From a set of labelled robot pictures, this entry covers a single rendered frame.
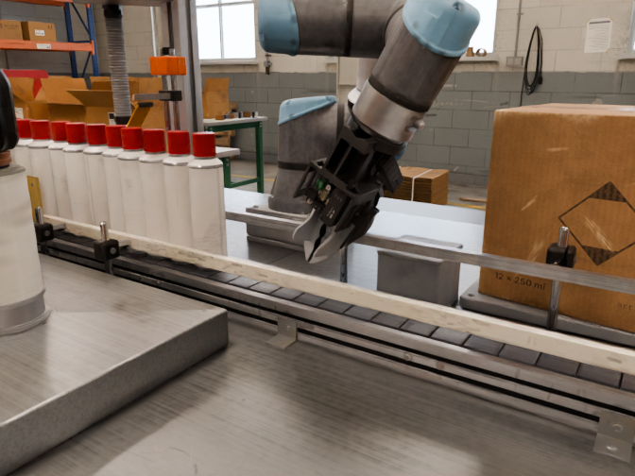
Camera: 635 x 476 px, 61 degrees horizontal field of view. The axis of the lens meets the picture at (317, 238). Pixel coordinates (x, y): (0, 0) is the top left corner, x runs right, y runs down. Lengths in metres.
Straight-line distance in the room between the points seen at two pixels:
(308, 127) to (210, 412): 0.64
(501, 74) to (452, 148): 0.93
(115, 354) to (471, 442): 0.37
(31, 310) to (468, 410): 0.51
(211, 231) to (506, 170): 0.43
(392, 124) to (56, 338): 0.44
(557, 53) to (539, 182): 5.27
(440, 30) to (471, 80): 5.67
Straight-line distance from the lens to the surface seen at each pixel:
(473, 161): 6.27
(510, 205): 0.80
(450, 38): 0.57
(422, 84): 0.58
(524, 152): 0.78
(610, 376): 0.62
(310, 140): 1.08
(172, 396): 0.63
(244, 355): 0.70
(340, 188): 0.61
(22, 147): 1.17
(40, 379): 0.61
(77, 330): 0.70
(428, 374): 0.65
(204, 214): 0.81
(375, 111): 0.59
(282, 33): 0.67
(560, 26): 6.04
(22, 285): 0.71
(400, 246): 0.70
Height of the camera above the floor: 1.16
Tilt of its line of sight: 17 degrees down
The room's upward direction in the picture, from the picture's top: straight up
